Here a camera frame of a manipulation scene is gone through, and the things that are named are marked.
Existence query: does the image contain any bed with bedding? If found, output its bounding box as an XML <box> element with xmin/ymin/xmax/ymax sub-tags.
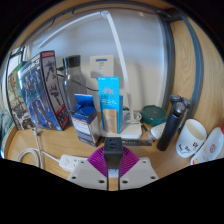
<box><xmin>0</xmin><ymin>106</ymin><xmax>15</xmax><ymax>158</ymax></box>

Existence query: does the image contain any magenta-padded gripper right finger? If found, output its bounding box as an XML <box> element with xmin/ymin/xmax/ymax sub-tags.
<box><xmin>117</xmin><ymin>146</ymin><xmax>160</xmax><ymax>191</ymax></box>

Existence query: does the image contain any green round container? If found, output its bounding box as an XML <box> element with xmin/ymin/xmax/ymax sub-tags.
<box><xmin>139</xmin><ymin>104</ymin><xmax>168</xmax><ymax>127</ymax></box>

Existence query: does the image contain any white power cable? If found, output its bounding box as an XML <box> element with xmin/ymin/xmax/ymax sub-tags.
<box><xmin>17</xmin><ymin>128</ymin><xmax>61</xmax><ymax>169</ymax></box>

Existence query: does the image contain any white wall socket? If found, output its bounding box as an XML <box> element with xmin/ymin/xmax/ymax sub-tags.
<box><xmin>89</xmin><ymin>54</ymin><xmax>115</xmax><ymax>79</ymax></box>

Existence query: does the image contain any black charger block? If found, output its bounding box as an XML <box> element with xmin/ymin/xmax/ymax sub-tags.
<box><xmin>103</xmin><ymin>136</ymin><xmax>124</xmax><ymax>170</ymax></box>

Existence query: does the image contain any green figure kit box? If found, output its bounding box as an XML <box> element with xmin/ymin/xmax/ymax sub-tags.
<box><xmin>7</xmin><ymin>61</ymin><xmax>34</xmax><ymax>131</ymax></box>

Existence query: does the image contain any white power strip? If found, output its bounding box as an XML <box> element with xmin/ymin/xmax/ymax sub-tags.
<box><xmin>58</xmin><ymin>153</ymin><xmax>119</xmax><ymax>178</ymax></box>

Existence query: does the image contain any white printed cup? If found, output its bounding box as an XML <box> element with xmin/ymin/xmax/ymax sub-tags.
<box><xmin>175</xmin><ymin>118</ymin><xmax>208</xmax><ymax>159</ymax></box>

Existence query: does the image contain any small blue open carton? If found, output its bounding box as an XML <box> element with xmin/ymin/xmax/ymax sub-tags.
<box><xmin>70</xmin><ymin>93</ymin><xmax>103</xmax><ymax>148</ymax></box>

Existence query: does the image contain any white pump bottle red cap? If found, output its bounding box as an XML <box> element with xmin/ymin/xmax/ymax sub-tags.
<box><xmin>190</xmin><ymin>121</ymin><xmax>224</xmax><ymax>166</ymax></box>

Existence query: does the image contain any white desk lamp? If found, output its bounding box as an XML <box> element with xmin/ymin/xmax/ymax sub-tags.
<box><xmin>37</xmin><ymin>9</ymin><xmax>144</xmax><ymax>140</ymax></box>

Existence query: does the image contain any black electric shaver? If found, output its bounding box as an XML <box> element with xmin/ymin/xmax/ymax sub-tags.
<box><xmin>156</xmin><ymin>94</ymin><xmax>192</xmax><ymax>152</ymax></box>

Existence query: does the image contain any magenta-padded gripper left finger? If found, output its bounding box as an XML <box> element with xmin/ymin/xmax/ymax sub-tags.
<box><xmin>67</xmin><ymin>145</ymin><xmax>110</xmax><ymax>192</ymax></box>

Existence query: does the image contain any dark ruler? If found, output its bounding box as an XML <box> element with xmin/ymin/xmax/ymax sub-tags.
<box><xmin>121</xmin><ymin>139</ymin><xmax>154</xmax><ymax>147</ymax></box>

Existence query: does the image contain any light blue tall box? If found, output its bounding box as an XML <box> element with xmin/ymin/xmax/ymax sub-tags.
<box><xmin>97</xmin><ymin>76</ymin><xmax>124</xmax><ymax>134</ymax></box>

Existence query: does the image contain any dark pen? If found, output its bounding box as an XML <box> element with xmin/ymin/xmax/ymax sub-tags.
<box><xmin>141</xmin><ymin>123</ymin><xmax>156</xmax><ymax>144</ymax></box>

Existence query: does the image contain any grey metal desk frame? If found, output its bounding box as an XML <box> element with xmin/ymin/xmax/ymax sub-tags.
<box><xmin>6</xmin><ymin>1</ymin><xmax>204</xmax><ymax>113</ymax></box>

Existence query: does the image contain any dark blue robot kit box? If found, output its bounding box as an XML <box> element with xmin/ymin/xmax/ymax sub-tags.
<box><xmin>18</xmin><ymin>50</ymin><xmax>71</xmax><ymax>132</ymax></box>

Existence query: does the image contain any grey water bottle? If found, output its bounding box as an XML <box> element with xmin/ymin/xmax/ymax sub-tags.
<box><xmin>61</xmin><ymin>54</ymin><xmax>88</xmax><ymax>113</ymax></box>

